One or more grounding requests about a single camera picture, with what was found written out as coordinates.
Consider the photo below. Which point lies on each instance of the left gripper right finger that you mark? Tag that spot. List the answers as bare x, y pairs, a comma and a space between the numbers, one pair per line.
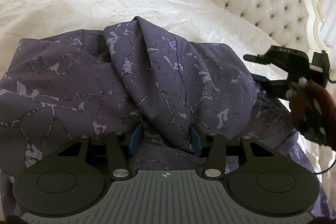
211, 146

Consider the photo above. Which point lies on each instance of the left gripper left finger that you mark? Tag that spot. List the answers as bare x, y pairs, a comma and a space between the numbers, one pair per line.
121, 147

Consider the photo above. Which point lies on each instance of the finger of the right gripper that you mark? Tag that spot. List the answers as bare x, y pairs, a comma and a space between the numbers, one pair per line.
273, 88
272, 56

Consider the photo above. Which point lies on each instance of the purple patterned hooded jacket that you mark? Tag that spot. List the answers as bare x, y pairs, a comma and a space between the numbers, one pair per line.
96, 83

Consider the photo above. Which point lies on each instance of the cream bed comforter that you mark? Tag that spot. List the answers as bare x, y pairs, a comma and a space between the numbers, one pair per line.
197, 21

